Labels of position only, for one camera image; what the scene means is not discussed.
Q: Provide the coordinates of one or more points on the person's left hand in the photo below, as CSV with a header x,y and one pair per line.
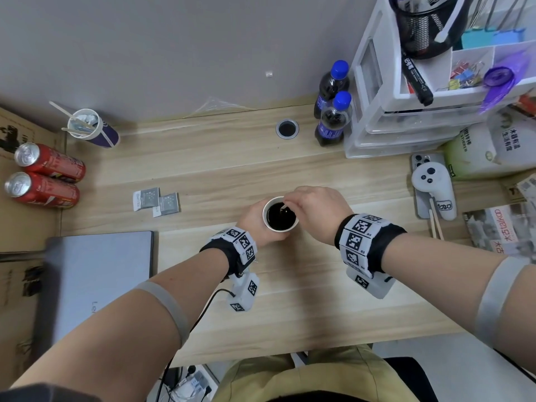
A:
x,y
251,223

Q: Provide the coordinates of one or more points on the person's right hand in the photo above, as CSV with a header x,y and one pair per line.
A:
x,y
320,213

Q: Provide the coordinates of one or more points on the person's left fingers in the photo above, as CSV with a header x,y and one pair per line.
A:
x,y
257,209

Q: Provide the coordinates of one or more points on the person's right fingers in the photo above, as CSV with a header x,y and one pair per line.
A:
x,y
295,200

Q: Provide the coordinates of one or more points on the small stirring stick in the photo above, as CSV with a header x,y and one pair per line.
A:
x,y
283,208

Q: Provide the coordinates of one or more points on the white paper cup of coffee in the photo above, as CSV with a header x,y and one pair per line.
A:
x,y
279,219

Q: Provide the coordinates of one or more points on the person's right forearm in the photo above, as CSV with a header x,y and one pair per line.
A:
x,y
444,272

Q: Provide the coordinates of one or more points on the person's left forearm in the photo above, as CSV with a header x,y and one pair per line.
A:
x,y
121,322

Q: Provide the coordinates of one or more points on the black marker-tag left wristband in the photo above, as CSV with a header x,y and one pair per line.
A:
x,y
236,246

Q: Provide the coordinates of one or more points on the black marker-tag wristband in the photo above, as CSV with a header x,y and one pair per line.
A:
x,y
362,244
236,246

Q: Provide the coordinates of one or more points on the black marker-tag right wristband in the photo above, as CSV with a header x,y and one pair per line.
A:
x,y
362,244

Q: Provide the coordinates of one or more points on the blue-capped cola bottle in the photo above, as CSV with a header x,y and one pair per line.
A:
x,y
333,121
333,85

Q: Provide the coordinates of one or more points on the grey sachet packet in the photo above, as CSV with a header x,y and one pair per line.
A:
x,y
146,198
167,203

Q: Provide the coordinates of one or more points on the clear plastic film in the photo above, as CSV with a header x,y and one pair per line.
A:
x,y
217,106

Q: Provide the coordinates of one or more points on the grey smartphone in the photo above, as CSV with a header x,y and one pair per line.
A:
x,y
421,192

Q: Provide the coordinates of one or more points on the white handheld controller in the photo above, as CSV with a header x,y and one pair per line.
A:
x,y
433,186

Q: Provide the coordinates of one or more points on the white plastic drawer organizer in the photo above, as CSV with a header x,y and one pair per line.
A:
x,y
393,100

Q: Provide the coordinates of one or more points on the pair of wooden chopsticks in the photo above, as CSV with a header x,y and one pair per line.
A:
x,y
436,219

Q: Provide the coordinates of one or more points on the black marker pen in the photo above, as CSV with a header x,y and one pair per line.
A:
x,y
416,77

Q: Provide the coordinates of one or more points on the khaki trousers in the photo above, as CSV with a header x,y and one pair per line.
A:
x,y
314,378

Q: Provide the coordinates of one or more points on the grey laptop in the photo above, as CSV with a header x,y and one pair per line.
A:
x,y
94,284

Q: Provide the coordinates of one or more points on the purple paper cup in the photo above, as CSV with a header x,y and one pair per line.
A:
x,y
94,128

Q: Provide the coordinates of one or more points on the white power strip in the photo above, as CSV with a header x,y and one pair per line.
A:
x,y
192,383

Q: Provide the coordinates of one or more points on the wooden stirrer stick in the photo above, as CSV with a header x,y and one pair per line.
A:
x,y
77,130
63,110

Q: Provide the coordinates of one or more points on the white and green bag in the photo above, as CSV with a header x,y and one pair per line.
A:
x,y
490,148

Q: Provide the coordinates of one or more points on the printed tissue pack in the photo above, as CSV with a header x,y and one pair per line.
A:
x,y
500,228

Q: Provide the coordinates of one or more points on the red drink can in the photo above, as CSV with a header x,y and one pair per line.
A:
x,y
52,162
44,192

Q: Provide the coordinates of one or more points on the black chair seat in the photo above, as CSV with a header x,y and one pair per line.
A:
x,y
408,378

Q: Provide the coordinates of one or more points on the pile of coloured binder clips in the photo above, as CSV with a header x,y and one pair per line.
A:
x,y
465,75

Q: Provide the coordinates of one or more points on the black mesh pen holder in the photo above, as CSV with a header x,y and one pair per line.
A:
x,y
423,22

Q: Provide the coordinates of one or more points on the brown cardboard box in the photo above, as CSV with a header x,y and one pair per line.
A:
x,y
25,230

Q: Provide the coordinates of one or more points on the black binder clips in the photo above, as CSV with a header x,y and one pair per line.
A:
x,y
33,280

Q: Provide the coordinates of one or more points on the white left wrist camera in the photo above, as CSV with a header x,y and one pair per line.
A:
x,y
245,290

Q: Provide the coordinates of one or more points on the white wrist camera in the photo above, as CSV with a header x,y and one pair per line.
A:
x,y
245,290
370,282

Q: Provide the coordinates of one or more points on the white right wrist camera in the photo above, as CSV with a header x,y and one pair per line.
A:
x,y
370,282

